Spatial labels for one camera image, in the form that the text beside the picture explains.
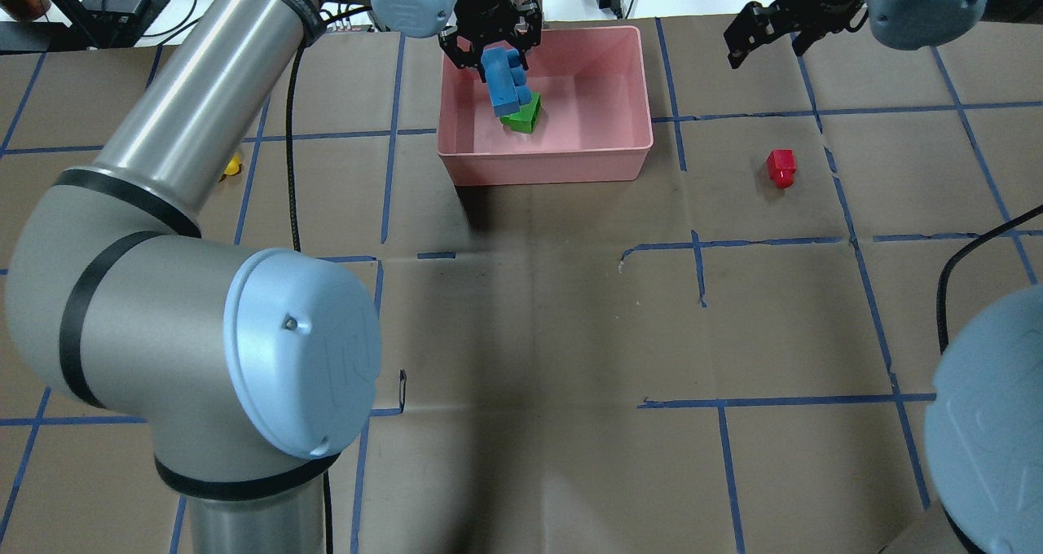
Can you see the blue three-stud toy block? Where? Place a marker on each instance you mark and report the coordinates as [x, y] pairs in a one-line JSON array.
[[505, 77]]

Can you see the green toy block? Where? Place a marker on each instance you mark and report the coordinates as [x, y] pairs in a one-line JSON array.
[[525, 119]]

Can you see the pink plastic box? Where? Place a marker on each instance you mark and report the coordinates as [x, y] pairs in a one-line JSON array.
[[593, 125]]

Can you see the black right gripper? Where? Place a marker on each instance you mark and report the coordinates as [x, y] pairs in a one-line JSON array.
[[825, 2]]

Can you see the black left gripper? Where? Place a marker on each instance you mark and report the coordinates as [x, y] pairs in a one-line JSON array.
[[486, 10]]

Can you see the red toy block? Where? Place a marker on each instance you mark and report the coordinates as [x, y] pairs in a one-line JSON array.
[[782, 167]]

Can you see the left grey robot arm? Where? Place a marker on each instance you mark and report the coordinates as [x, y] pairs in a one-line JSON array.
[[254, 369]]

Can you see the yellow two-stud toy block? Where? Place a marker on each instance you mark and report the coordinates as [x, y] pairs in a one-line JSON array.
[[233, 167]]

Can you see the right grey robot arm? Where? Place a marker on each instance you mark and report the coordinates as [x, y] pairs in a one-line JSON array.
[[982, 432]]

